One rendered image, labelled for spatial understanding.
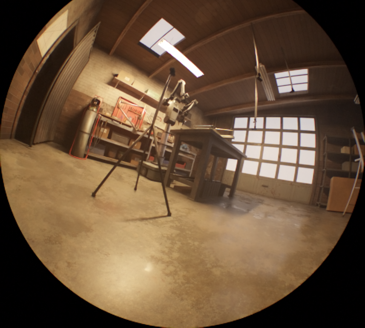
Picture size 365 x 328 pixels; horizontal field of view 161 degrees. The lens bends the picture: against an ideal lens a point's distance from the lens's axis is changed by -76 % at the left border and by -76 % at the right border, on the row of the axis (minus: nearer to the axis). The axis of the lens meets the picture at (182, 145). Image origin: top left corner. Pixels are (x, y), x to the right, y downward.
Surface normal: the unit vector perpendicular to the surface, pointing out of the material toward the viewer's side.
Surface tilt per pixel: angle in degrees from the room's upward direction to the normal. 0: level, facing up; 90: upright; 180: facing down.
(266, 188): 90
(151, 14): 174
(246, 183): 90
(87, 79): 90
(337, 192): 82
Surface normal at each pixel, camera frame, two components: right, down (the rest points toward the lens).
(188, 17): -0.18, 0.96
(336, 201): -0.63, -0.42
